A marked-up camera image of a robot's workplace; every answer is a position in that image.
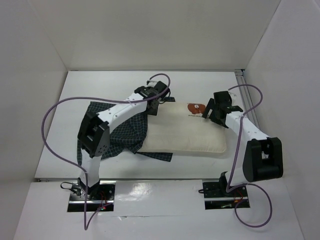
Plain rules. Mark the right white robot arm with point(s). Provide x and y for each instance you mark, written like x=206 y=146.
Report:
x=258 y=157

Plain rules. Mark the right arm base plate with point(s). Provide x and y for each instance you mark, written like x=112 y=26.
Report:
x=216 y=199

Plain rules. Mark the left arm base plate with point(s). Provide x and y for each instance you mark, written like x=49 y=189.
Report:
x=101 y=198

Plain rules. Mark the dark checked pillowcase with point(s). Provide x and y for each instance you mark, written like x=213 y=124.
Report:
x=131 y=135

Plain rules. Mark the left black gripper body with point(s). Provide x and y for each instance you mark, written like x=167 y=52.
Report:
x=153 y=111

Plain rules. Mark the aluminium rail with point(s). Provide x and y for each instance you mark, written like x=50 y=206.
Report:
x=246 y=96

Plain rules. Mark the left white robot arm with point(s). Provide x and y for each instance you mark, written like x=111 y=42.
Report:
x=95 y=129

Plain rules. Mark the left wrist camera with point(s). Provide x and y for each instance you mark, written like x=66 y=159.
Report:
x=151 y=82

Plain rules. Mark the cream pillow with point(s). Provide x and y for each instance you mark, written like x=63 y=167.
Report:
x=180 y=128

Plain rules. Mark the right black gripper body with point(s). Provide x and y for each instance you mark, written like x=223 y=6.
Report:
x=215 y=113

